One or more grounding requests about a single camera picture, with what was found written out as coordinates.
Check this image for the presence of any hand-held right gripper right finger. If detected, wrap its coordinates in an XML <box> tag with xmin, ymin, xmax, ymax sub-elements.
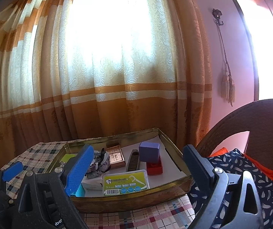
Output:
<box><xmin>182</xmin><ymin>144</ymin><xmax>264</xmax><ymax>229</ymax></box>

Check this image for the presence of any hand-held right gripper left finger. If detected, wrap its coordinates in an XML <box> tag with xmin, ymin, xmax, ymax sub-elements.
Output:
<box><xmin>11</xmin><ymin>144</ymin><xmax>94</xmax><ymax>229</ymax></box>

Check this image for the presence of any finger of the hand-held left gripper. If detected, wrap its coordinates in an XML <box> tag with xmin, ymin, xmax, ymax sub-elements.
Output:
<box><xmin>0</xmin><ymin>161</ymin><xmax>24</xmax><ymax>196</ymax></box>

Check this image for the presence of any green card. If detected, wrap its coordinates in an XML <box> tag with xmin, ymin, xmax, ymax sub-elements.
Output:
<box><xmin>60</xmin><ymin>153</ymin><xmax>78</xmax><ymax>166</ymax></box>

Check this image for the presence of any small white box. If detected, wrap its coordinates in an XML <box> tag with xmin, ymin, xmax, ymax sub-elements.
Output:
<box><xmin>81</xmin><ymin>178</ymin><xmax>104</xmax><ymax>192</ymax></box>

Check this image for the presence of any copper-coloured box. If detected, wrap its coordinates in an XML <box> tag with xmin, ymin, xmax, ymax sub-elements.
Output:
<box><xmin>106</xmin><ymin>144</ymin><xmax>125</xmax><ymax>165</ymax></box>

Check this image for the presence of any red box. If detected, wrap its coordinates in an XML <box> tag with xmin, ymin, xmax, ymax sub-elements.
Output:
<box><xmin>146</xmin><ymin>159</ymin><xmax>164</xmax><ymax>176</ymax></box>

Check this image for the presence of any translucent floss pick box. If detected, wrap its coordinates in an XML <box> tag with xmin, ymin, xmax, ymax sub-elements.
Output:
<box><xmin>102</xmin><ymin>169</ymin><xmax>150</xmax><ymax>196</ymax></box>

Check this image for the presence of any purple box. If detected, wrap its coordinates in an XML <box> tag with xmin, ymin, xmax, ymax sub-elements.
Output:
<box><xmin>138</xmin><ymin>141</ymin><xmax>161</xmax><ymax>164</ymax></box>

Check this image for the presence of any black comb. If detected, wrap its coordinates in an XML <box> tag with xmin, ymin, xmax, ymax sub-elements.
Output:
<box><xmin>126</xmin><ymin>149</ymin><xmax>140</xmax><ymax>172</ymax></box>

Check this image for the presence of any gold metal tin tray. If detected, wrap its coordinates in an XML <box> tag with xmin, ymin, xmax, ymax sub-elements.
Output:
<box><xmin>42</xmin><ymin>127</ymin><xmax>194</xmax><ymax>214</ymax></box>

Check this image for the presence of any white paper liner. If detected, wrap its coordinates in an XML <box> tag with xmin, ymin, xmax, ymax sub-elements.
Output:
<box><xmin>82</xmin><ymin>136</ymin><xmax>182</xmax><ymax>197</ymax></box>

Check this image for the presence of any navy feather-print cushion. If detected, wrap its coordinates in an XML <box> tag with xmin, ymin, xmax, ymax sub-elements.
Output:
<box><xmin>190</xmin><ymin>148</ymin><xmax>273</xmax><ymax>229</ymax></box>

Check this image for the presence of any plaid tablecloth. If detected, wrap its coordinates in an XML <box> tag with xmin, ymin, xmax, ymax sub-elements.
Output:
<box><xmin>0</xmin><ymin>141</ymin><xmax>196</xmax><ymax>229</ymax></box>

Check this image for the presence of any orange cushion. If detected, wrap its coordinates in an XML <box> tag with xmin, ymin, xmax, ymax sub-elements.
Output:
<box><xmin>209</xmin><ymin>147</ymin><xmax>273</xmax><ymax>189</ymax></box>

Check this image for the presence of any brown wicker chair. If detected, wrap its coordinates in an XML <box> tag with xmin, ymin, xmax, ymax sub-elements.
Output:
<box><xmin>196</xmin><ymin>99</ymin><xmax>273</xmax><ymax>170</ymax></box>

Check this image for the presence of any cream and orange curtain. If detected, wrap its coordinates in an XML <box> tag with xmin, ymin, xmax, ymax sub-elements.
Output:
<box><xmin>0</xmin><ymin>0</ymin><xmax>213</xmax><ymax>172</ymax></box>

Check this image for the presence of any tasselled curtain tieback rope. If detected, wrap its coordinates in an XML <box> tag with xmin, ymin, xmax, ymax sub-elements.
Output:
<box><xmin>216</xmin><ymin>25</ymin><xmax>236</xmax><ymax>107</ymax></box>

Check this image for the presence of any metal wall hook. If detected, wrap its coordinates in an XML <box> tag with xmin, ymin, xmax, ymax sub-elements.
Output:
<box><xmin>212</xmin><ymin>8</ymin><xmax>224</xmax><ymax>26</ymax></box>

